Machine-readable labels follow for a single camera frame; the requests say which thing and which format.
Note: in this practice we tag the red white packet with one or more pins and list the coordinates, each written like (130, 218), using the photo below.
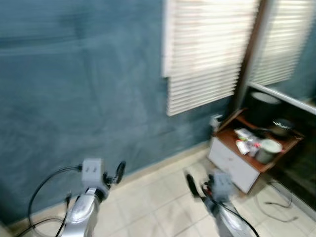
(243, 147)

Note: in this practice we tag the white ledge rail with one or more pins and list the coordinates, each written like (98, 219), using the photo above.
(281, 96)

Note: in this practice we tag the narrow white window blind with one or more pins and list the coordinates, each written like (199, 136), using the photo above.
(286, 39)

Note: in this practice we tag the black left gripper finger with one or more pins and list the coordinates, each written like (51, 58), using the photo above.
(120, 171)

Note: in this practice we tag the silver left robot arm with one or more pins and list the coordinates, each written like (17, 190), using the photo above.
(81, 215)

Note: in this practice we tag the wide white window blind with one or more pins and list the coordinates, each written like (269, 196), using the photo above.
(207, 54)

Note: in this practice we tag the white wall socket plug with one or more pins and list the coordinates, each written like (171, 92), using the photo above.
(216, 122)

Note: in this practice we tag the dark pot with lid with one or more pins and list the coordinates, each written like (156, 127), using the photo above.
(281, 127)

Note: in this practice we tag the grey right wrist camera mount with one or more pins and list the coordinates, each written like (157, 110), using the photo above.
(222, 183)

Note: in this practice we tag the black round bin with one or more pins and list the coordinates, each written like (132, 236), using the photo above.
(261, 106)

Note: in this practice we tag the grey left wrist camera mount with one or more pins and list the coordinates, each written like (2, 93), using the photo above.
(92, 172)

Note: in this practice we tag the white green packet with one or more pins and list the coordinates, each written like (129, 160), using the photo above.
(244, 133)

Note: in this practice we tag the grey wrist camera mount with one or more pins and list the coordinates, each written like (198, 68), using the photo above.
(92, 172)
(222, 183)

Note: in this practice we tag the brown window frame post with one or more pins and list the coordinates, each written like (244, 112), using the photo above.
(252, 54)

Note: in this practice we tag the white round cup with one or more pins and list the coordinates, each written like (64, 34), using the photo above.
(268, 149)

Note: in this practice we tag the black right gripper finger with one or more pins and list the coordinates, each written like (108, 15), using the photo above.
(191, 185)

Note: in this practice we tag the dark cabinet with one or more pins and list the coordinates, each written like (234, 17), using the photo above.
(296, 163)

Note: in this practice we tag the white nightstand with wooden top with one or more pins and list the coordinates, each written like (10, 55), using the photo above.
(232, 160)

